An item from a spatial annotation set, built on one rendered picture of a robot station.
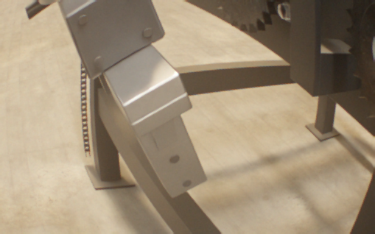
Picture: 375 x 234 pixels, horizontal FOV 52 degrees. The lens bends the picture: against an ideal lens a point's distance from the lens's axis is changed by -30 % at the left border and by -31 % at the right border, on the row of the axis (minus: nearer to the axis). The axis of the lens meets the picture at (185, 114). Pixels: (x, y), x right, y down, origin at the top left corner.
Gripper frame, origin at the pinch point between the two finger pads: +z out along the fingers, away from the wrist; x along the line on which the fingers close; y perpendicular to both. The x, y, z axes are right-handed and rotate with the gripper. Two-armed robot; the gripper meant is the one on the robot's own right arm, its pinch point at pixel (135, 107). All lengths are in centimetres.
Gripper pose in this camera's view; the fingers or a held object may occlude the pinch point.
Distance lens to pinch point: 36.8
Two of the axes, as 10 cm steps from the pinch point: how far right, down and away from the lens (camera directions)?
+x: 4.2, 5.2, -7.5
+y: -8.6, 4.9, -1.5
